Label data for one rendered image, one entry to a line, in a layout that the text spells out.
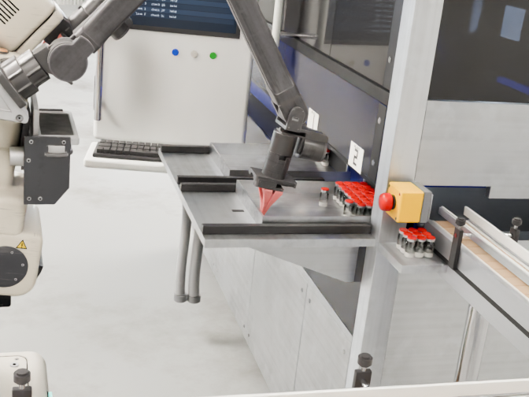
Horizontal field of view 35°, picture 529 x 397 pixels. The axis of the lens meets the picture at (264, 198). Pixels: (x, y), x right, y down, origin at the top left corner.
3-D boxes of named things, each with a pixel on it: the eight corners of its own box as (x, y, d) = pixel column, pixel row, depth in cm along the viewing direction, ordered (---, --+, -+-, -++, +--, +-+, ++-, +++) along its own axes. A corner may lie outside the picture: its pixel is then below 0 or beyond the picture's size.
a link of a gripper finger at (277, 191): (275, 221, 195) (286, 183, 192) (246, 217, 192) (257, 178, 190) (267, 210, 201) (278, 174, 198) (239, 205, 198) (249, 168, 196)
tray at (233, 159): (319, 156, 254) (320, 145, 253) (349, 183, 231) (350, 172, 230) (209, 153, 245) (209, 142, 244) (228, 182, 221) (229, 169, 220)
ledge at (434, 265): (433, 249, 196) (434, 241, 195) (459, 272, 184) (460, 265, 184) (377, 250, 192) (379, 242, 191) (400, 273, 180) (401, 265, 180)
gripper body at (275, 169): (295, 191, 193) (305, 161, 191) (254, 183, 190) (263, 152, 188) (287, 181, 199) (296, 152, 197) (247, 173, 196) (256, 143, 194)
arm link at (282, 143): (272, 122, 192) (279, 129, 187) (300, 128, 195) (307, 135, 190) (264, 150, 194) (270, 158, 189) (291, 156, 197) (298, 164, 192)
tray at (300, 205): (359, 194, 224) (361, 181, 222) (398, 230, 200) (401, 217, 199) (235, 192, 214) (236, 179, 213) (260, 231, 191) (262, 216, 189)
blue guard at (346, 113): (210, 41, 370) (213, -2, 364) (378, 183, 194) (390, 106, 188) (209, 41, 369) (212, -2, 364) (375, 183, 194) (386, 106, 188)
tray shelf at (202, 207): (312, 157, 259) (313, 151, 259) (405, 246, 196) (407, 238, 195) (158, 154, 246) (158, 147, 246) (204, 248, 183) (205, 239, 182)
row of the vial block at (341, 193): (339, 198, 218) (342, 181, 216) (364, 223, 202) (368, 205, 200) (331, 198, 217) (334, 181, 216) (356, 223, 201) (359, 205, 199)
